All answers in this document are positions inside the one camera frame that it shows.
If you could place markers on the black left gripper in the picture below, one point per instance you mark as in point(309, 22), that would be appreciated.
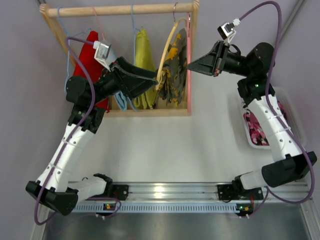
point(117, 80)

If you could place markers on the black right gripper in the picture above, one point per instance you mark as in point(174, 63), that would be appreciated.
point(220, 59)

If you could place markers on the olive yellow camouflage trousers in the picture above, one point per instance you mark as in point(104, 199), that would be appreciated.
point(173, 75)

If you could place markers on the pink camouflage trousers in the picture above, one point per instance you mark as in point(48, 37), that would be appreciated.
point(272, 122)

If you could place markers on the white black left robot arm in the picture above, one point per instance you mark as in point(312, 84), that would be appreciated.
point(53, 188)

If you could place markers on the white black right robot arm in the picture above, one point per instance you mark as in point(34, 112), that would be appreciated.
point(291, 162)

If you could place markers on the lime green trousers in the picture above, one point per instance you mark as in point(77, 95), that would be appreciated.
point(143, 58)

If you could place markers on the light blue trousers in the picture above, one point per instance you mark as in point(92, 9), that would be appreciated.
point(121, 100)

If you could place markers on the red trousers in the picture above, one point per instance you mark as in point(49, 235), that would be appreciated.
point(93, 68)

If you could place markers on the wooden clothes rack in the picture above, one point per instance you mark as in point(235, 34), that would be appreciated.
point(50, 15)

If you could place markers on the white plastic basket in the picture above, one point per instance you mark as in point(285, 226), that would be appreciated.
point(258, 128)

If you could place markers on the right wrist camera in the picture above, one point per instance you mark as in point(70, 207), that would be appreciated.
point(228, 31)

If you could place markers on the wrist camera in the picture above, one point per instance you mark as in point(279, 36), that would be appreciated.
point(103, 53)
point(228, 31)

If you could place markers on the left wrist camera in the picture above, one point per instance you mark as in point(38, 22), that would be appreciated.
point(103, 53)

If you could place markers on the pink wire hanger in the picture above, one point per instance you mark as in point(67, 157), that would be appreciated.
point(98, 23)

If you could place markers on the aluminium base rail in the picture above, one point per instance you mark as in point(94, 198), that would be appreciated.
point(155, 192)

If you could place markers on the white slotted cable duct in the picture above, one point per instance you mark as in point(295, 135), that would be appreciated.
point(173, 207)

